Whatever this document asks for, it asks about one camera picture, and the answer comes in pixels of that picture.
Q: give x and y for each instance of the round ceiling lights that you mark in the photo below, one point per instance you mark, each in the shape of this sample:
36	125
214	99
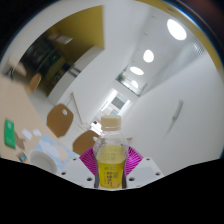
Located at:
148	55

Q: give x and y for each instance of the dark shelf unit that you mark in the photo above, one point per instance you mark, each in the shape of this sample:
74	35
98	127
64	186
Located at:
43	58

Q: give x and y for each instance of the small white card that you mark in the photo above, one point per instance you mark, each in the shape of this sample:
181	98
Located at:
37	132
27	134

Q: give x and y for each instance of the colourful printed sticker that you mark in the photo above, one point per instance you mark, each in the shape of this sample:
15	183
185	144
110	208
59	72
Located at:
22	155

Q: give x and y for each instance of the brown paper cutout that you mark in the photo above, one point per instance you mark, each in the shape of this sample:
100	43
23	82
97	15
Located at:
19	141

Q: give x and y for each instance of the bright glass door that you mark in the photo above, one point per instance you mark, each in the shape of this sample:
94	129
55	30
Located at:
116	103

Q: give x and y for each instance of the wooden chair with round hole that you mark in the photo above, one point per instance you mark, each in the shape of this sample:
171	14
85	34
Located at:
57	122

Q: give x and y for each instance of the clear bottle with yellow drink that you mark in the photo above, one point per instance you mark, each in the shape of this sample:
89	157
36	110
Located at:
110	163

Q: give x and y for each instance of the wooden easel stand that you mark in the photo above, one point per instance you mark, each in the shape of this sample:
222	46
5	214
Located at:
76	108

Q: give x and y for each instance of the green flat box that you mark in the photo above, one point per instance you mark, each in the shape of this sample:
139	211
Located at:
9	133

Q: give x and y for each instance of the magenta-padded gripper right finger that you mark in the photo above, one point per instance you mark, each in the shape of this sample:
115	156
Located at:
145	170

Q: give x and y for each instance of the white paper cup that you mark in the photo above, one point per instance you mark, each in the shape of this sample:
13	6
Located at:
41	159

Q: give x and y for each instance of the light blue printed paper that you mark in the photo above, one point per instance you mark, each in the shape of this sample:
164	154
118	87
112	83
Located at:
58	150

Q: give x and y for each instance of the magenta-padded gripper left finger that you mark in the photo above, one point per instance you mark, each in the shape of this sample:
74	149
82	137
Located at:
76	171

